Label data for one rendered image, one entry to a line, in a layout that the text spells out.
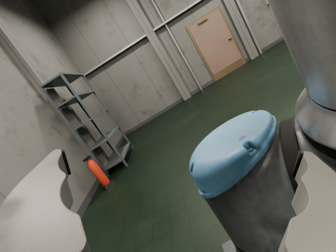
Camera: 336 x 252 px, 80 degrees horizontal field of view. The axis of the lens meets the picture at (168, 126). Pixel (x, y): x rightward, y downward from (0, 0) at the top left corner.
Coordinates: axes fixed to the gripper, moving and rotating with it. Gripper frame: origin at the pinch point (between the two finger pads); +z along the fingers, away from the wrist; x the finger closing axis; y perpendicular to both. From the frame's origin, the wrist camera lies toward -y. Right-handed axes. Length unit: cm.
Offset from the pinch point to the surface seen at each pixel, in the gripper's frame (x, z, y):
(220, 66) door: 167, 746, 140
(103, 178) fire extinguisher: -132, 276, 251
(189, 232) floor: 13, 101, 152
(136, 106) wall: -142, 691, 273
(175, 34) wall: 4, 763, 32
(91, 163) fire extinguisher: -151, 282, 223
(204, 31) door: 104, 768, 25
